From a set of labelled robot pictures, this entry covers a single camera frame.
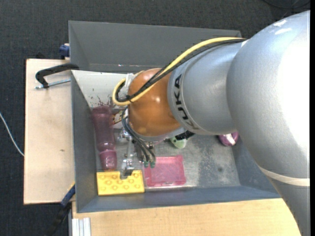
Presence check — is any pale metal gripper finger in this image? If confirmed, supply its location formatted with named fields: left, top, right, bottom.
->
left=126, top=159, right=135, bottom=178
left=120, top=158, right=128, bottom=179

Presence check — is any yellow studded flat block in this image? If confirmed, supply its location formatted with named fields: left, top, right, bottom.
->
left=96, top=170, right=146, bottom=197

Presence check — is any pink plastic tray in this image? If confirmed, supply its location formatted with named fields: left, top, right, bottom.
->
left=143, top=155, right=187, bottom=187

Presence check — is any pale green toy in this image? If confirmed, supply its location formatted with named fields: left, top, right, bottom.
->
left=170, top=134, right=188, bottom=149

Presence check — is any purple plastic bottle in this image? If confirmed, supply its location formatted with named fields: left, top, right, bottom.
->
left=91, top=106, right=119, bottom=171

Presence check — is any grey metal bin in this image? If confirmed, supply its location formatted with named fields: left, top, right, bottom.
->
left=68, top=20, right=281, bottom=213

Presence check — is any pale wood flat board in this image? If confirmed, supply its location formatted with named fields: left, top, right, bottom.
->
left=24, top=59, right=76, bottom=205

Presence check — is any purple and white toy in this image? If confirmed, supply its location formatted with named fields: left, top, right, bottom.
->
left=218, top=131, right=239, bottom=147

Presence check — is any black cylinder on white bracket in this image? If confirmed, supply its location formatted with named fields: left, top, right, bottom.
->
left=176, top=130, right=196, bottom=142

